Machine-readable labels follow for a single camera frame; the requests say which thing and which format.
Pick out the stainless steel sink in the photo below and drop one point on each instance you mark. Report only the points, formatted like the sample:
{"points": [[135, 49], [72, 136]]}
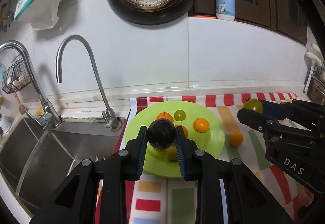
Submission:
{"points": [[38, 158]]}

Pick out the striped colourful table mat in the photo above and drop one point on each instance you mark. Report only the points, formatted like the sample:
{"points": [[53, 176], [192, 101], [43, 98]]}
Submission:
{"points": [[243, 163]]}

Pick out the large chrome pull-down faucet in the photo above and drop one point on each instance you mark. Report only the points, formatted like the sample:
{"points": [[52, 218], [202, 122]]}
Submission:
{"points": [[35, 81]]}

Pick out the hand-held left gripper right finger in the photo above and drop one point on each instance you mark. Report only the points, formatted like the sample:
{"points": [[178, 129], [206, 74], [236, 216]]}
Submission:
{"points": [[180, 152]]}

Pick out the small orange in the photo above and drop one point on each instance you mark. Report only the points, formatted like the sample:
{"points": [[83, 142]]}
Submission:
{"points": [[236, 139], [184, 131]]}

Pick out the large orange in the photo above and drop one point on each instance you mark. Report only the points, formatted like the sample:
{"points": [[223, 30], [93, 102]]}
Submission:
{"points": [[164, 115], [201, 125]]}

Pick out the green plate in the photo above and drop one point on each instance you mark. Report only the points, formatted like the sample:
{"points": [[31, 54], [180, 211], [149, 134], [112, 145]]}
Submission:
{"points": [[208, 142]]}

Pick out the slim gooseneck faucet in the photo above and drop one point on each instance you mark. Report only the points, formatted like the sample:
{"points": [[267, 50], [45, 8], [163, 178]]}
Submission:
{"points": [[97, 81]]}

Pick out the small white cup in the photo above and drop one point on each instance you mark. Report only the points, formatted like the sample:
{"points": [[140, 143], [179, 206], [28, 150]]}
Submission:
{"points": [[5, 123]]}

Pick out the wooden chopsticks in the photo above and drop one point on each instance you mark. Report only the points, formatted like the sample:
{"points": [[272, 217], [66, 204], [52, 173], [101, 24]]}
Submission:
{"points": [[97, 158]]}

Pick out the garlic bulbs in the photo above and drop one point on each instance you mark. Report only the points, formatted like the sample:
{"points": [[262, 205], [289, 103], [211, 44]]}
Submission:
{"points": [[16, 80]]}

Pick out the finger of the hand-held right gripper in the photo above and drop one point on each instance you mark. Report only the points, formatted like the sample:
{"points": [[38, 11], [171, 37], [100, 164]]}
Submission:
{"points": [[276, 109], [254, 121]]}

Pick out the tan round fruit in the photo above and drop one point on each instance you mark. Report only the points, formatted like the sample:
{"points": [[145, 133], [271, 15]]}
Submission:
{"points": [[172, 155]]}

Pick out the yellow wall hooks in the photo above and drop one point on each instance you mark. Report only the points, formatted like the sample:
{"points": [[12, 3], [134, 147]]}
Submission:
{"points": [[5, 13]]}

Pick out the green tomato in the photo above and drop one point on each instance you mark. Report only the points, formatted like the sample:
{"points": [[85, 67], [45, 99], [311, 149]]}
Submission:
{"points": [[179, 115], [251, 105]]}

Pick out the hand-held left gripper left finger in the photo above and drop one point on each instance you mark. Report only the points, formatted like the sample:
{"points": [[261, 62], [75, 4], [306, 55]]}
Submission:
{"points": [[142, 152]]}

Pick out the dark plum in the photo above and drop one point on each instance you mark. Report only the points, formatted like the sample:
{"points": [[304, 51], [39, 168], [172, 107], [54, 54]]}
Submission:
{"points": [[161, 135]]}

